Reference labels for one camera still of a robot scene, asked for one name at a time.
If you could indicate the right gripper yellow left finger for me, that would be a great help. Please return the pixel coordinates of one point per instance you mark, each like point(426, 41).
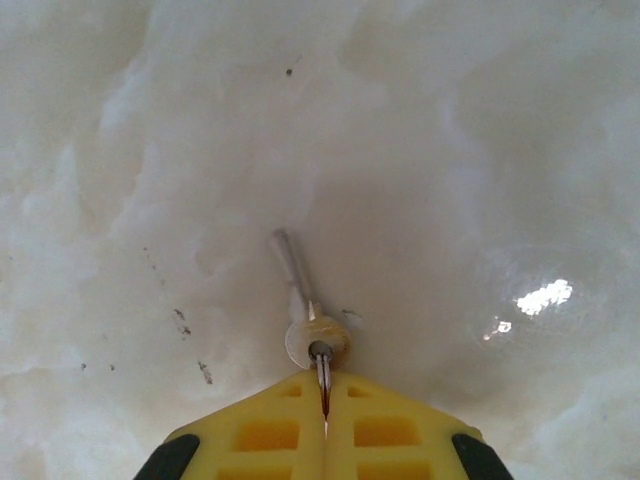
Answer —
point(220, 425)

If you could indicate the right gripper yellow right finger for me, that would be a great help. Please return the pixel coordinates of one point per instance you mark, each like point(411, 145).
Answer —
point(430, 425)

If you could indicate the silver key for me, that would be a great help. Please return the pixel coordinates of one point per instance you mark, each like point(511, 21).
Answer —
point(297, 345)

